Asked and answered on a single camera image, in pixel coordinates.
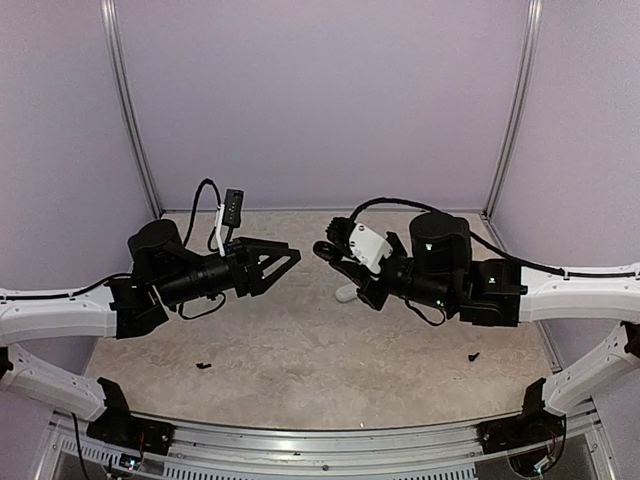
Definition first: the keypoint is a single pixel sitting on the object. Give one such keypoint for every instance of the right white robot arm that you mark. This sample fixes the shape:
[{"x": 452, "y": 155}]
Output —
[{"x": 438, "y": 271}]

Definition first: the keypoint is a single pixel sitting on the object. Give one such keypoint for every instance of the front aluminium rail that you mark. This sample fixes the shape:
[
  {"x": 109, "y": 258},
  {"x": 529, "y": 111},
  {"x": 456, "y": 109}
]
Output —
[{"x": 459, "y": 450}]

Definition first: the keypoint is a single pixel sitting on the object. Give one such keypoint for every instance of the right aluminium frame post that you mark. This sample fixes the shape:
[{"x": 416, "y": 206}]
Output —
[{"x": 517, "y": 108}]

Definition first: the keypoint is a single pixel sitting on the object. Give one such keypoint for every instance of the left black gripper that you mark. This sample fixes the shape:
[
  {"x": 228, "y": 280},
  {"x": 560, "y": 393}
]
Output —
[{"x": 248, "y": 249}]

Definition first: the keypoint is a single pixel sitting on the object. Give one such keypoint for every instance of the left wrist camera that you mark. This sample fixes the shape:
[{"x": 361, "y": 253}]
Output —
[{"x": 228, "y": 218}]

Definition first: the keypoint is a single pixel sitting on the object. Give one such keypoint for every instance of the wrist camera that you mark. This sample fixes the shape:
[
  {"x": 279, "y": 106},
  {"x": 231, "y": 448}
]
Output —
[
  {"x": 228, "y": 218},
  {"x": 359, "y": 243}
]

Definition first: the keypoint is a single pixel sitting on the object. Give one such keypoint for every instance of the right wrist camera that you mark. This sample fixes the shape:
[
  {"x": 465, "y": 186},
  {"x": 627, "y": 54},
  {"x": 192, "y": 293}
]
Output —
[{"x": 359, "y": 243}]

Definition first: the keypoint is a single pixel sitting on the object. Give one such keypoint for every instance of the aluminium frame post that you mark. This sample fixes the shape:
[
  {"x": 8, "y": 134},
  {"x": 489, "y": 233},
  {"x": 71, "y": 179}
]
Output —
[
  {"x": 517, "y": 108},
  {"x": 108, "y": 10}
]

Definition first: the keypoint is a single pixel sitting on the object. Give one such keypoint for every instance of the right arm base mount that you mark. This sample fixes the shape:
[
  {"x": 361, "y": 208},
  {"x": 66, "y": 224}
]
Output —
[{"x": 517, "y": 431}]

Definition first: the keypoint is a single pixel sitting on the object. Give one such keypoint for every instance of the left aluminium frame post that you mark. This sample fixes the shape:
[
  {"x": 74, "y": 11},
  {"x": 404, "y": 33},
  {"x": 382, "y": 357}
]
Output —
[{"x": 108, "y": 10}]

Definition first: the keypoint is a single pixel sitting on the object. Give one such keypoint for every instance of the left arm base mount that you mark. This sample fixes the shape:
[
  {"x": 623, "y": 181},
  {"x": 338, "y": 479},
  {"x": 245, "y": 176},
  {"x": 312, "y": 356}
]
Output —
[{"x": 135, "y": 433}]

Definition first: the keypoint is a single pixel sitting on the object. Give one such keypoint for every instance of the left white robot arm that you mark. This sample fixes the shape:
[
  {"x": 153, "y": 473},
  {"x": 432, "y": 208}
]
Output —
[{"x": 165, "y": 276}]

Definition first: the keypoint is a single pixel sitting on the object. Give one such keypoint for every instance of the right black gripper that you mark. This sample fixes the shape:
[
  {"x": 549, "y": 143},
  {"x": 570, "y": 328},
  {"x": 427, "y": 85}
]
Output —
[{"x": 360, "y": 274}]

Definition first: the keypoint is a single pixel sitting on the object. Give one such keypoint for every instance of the white earbud charging case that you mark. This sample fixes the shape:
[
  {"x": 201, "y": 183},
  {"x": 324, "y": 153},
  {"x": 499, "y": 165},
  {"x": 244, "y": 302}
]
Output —
[{"x": 346, "y": 293}]

